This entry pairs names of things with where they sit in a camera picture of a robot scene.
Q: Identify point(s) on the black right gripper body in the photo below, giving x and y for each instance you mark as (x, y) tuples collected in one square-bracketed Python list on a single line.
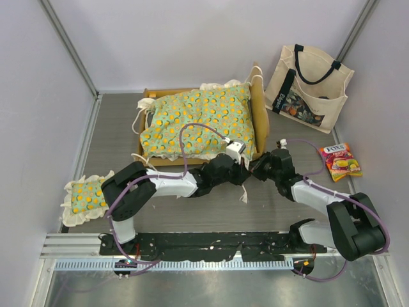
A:
[(262, 169)]

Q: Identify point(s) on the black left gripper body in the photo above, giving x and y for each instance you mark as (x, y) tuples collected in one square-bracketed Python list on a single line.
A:
[(234, 176)]

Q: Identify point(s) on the wooden pet bed frame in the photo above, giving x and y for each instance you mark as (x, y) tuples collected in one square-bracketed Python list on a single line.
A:
[(259, 108)]

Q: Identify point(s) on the lemon print pet mattress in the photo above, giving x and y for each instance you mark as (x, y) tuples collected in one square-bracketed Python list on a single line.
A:
[(210, 123)]

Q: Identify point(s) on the small lemon print pillow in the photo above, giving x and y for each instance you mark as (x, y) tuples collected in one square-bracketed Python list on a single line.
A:
[(84, 200)]

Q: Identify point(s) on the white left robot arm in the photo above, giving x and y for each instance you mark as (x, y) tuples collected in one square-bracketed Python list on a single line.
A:
[(130, 189)]

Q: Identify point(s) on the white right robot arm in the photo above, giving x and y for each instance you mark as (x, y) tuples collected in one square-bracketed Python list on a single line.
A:
[(354, 227)]

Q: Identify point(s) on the Fox's candy packet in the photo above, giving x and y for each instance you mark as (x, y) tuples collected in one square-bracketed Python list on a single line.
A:
[(340, 161)]

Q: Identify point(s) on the beige canvas tote bag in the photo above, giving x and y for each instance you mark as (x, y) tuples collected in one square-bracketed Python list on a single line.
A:
[(309, 87)]

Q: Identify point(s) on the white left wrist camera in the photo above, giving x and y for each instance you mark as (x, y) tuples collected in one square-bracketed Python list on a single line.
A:
[(234, 149)]

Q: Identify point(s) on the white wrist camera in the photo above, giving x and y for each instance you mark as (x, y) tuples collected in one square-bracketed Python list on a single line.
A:
[(281, 144), (234, 149)]

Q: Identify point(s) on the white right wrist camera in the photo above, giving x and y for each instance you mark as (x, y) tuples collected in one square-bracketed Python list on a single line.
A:
[(281, 144)]

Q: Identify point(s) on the aluminium rail with cable duct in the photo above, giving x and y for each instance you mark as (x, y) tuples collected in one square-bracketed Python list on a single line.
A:
[(98, 252)]

